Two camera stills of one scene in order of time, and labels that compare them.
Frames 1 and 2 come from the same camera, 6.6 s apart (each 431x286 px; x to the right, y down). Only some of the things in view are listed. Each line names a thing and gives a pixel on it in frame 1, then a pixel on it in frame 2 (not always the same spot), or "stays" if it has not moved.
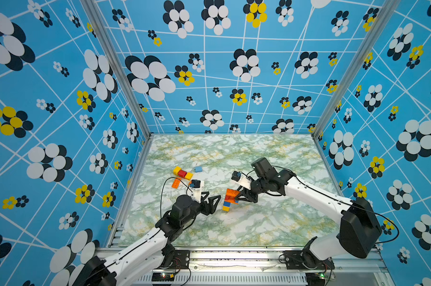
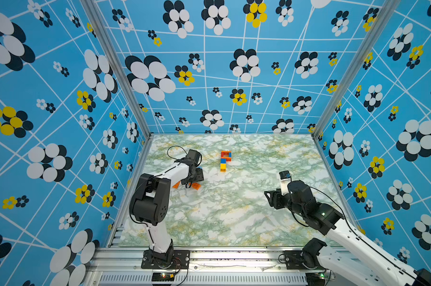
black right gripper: (248, 196) to (275, 196)
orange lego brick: (175, 183) stays
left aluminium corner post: (94, 9) stays
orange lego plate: (233, 193) to (225, 155)
